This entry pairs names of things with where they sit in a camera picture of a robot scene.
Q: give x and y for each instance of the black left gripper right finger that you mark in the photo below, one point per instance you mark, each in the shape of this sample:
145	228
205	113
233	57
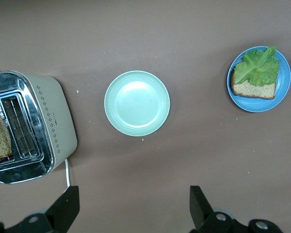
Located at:
201	213

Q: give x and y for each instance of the beige chrome toaster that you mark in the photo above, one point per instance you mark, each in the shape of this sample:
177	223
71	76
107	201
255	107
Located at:
53	116

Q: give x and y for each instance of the blue round plate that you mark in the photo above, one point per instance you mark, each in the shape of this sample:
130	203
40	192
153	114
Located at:
259	105

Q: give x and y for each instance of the brown bread slice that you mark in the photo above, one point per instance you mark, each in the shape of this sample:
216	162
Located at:
254	91
0	136

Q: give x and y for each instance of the green round plate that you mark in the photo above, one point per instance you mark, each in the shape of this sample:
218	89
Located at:
137	103

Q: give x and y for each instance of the green lettuce leaf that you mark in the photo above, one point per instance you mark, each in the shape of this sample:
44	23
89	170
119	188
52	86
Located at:
259	68

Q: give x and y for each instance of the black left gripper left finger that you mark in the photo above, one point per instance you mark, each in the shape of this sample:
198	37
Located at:
63	208

